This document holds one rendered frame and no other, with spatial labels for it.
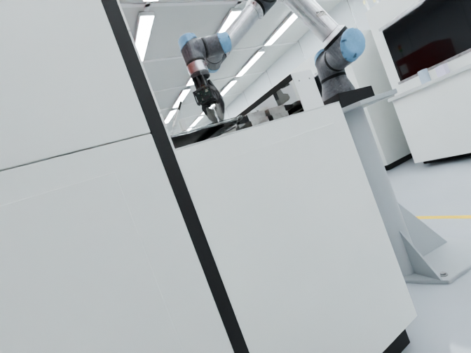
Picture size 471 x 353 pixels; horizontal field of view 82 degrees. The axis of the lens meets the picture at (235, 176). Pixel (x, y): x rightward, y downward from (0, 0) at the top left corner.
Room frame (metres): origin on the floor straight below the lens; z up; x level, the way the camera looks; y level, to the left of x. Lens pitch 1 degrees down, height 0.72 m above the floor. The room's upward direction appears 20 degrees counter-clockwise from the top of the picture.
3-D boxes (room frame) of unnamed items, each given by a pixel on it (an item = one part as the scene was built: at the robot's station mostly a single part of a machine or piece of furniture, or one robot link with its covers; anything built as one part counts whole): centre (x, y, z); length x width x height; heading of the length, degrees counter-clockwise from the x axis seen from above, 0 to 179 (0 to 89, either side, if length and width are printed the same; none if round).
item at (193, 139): (1.04, 0.15, 0.90); 0.34 x 0.34 x 0.01; 27
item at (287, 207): (1.16, 0.09, 0.41); 0.96 x 0.64 x 0.82; 27
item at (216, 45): (1.08, -0.10, 1.21); 0.11 x 0.11 x 0.08; 11
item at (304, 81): (1.15, -0.20, 0.89); 0.55 x 0.09 x 0.14; 27
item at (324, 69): (1.29, -0.60, 1.05); 0.13 x 0.12 x 0.14; 11
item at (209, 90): (1.04, -0.01, 1.06); 0.09 x 0.08 x 0.12; 163
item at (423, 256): (1.32, -0.69, 0.41); 0.51 x 0.44 x 0.82; 107
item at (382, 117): (4.66, -1.86, 1.00); 1.80 x 1.08 x 2.00; 27
